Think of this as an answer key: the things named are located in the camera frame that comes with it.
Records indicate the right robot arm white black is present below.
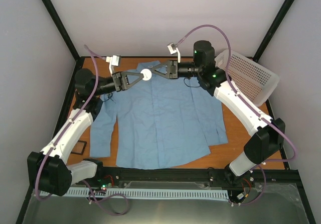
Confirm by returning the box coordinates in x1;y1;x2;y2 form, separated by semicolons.
150;40;285;185

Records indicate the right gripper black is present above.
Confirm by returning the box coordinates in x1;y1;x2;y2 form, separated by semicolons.
150;60;202;80

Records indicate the black frame post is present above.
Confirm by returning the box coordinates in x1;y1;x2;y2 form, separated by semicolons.
253;0;295;63
41;0;80;61

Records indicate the purple cable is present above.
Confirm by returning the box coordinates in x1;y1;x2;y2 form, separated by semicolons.
34;45;130;216
179;24;299;206

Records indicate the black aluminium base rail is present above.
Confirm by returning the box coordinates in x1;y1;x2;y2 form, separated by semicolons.
36;165;300;189

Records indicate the round pink brooch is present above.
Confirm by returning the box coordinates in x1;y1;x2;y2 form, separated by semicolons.
140;68;152;81

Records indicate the left black frame post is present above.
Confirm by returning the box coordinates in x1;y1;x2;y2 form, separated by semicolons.
41;0;80;61

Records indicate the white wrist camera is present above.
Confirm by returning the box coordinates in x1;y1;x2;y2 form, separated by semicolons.
105;55;121;75
167;43;181;63

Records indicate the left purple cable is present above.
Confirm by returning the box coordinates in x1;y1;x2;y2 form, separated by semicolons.
34;45;130;216

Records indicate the open black brooch box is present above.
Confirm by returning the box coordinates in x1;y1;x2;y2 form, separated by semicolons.
71;140;87;155

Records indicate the light blue slotted cable duct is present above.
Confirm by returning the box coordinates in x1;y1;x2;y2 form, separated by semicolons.
67;186;230;201

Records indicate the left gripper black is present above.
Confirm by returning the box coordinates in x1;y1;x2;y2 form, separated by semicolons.
92;71;143;96

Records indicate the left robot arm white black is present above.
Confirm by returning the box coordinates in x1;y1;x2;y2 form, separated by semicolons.
27;68;144;196

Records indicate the white perforated plastic basket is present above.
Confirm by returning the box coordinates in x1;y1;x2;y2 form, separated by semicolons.
228;51;279;106

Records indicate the left red green controller board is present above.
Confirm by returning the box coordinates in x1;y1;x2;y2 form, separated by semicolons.
98;175;114;190

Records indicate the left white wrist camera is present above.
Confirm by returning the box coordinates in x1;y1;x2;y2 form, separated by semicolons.
105;55;121;75

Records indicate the right controller board with wires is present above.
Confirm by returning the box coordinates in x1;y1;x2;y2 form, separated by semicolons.
229;178;252;206

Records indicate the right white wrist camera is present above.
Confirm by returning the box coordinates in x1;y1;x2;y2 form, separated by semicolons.
167;43;181;63

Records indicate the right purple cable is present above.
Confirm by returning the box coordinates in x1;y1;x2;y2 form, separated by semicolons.
179;24;299;206

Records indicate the light blue button shirt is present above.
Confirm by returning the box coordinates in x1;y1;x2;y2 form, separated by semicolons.
90;75;228;169

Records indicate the right black frame post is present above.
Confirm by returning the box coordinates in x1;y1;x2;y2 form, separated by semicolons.
253;0;295;63

